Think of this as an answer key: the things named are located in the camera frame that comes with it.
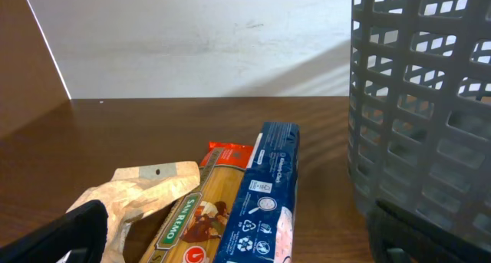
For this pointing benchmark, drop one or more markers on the grey plastic basket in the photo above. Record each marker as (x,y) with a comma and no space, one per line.
(419,113)

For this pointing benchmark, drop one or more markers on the beige paper pouch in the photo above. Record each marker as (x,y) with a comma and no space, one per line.
(133,193)

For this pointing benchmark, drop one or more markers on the blue tissue box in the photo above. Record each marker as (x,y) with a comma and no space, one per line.
(262,220)

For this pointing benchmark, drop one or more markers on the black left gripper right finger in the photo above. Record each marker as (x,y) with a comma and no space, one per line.
(396,235)

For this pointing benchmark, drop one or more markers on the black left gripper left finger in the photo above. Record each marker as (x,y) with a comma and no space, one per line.
(79,236)

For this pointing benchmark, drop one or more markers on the San Remo spaghetti packet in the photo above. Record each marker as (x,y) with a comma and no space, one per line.
(193,229)

